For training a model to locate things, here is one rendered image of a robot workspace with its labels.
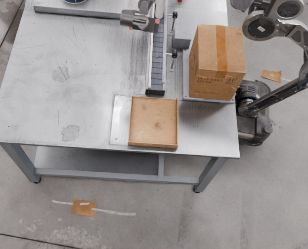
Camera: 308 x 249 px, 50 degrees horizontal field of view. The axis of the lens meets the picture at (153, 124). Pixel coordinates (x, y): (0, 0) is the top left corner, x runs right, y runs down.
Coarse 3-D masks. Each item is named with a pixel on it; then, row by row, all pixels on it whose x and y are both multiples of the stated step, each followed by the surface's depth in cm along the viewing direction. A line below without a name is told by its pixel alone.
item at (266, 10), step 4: (256, 0) 139; (260, 0) 139; (264, 0) 138; (268, 0) 138; (272, 0) 136; (252, 4) 141; (256, 4) 141; (260, 4) 140; (264, 4) 139; (268, 4) 139; (272, 4) 138; (260, 8) 143; (264, 8) 141; (268, 8) 140; (264, 12) 144; (268, 12) 142; (264, 16) 144
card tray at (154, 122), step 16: (144, 112) 182; (160, 112) 183; (176, 112) 183; (144, 128) 177; (160, 128) 178; (176, 128) 178; (128, 144) 172; (144, 144) 171; (160, 144) 170; (176, 144) 174
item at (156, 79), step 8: (160, 24) 206; (160, 32) 203; (160, 40) 200; (152, 48) 197; (160, 48) 197; (152, 56) 194; (160, 56) 195; (152, 64) 191; (160, 64) 192; (152, 72) 189; (160, 72) 189; (152, 80) 186; (160, 80) 187; (152, 88) 184; (160, 88) 184
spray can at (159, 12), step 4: (160, 0) 195; (164, 0) 196; (156, 4) 200; (160, 4) 197; (164, 4) 199; (156, 8) 202; (160, 8) 200; (156, 12) 204; (160, 12) 203; (156, 16) 207; (160, 16) 206
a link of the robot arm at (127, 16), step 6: (144, 6) 142; (126, 12) 146; (132, 12) 146; (138, 12) 145; (144, 12) 143; (120, 18) 146; (126, 18) 146; (132, 18) 146; (120, 24) 149; (126, 24) 148
